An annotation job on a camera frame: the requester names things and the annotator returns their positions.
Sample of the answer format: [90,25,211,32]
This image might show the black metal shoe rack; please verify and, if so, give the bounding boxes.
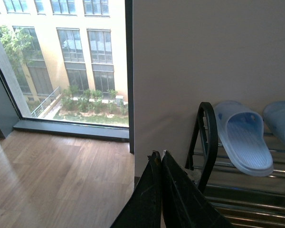
[185,102,285,228]

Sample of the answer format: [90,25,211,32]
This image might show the white slipper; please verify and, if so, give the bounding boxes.
[214,101,274,177]
[263,101,285,146]

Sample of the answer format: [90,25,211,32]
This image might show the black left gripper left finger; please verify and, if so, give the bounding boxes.
[111,151,162,228]

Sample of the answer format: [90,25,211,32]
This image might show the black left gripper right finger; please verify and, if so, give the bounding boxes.
[161,151,233,228]

